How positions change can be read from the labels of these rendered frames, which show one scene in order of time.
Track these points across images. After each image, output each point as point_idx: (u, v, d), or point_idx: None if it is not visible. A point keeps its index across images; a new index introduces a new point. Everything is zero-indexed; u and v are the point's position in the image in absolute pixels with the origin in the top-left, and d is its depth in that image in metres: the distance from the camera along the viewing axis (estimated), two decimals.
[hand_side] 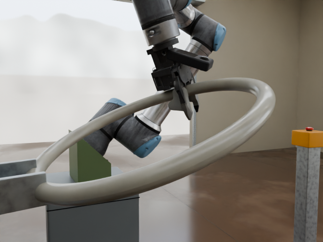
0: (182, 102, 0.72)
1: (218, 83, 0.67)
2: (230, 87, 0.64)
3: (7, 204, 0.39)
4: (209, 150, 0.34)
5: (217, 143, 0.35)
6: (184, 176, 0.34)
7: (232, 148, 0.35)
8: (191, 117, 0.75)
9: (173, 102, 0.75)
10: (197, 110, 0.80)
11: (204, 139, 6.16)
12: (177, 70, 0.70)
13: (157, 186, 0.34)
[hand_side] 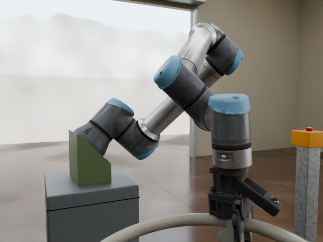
0: (236, 240, 0.62)
1: (285, 238, 0.57)
2: None
3: None
4: None
5: None
6: None
7: None
8: None
9: (224, 233, 0.65)
10: None
11: (204, 139, 6.16)
12: (240, 204, 0.62)
13: None
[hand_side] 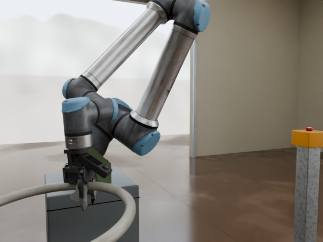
0: (80, 197, 0.92)
1: (109, 188, 0.90)
2: (116, 195, 0.87)
3: None
4: None
5: None
6: None
7: None
8: (85, 209, 0.95)
9: (74, 194, 0.94)
10: (93, 202, 1.00)
11: (204, 139, 6.16)
12: (82, 172, 0.92)
13: None
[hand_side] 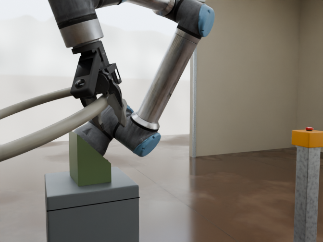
0: None
1: None
2: None
3: None
4: (49, 131, 0.54)
5: (55, 127, 0.55)
6: (33, 149, 0.54)
7: (67, 129, 0.56)
8: (103, 129, 0.71)
9: None
10: (122, 126, 0.69)
11: (204, 139, 6.16)
12: None
13: (13, 155, 0.52)
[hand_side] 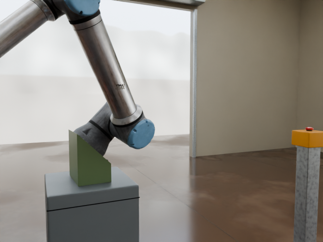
0: None
1: None
2: None
3: None
4: None
5: None
6: None
7: None
8: None
9: None
10: None
11: (204, 139, 6.16)
12: None
13: None
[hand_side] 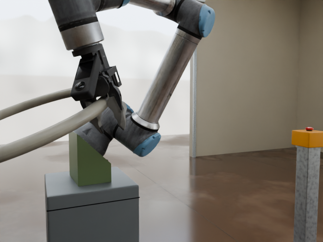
0: None
1: None
2: None
3: None
4: (48, 132, 0.54)
5: (55, 128, 0.55)
6: (32, 150, 0.54)
7: (66, 131, 0.56)
8: (102, 131, 0.71)
9: None
10: (121, 128, 0.69)
11: (204, 139, 6.16)
12: None
13: (12, 156, 0.52)
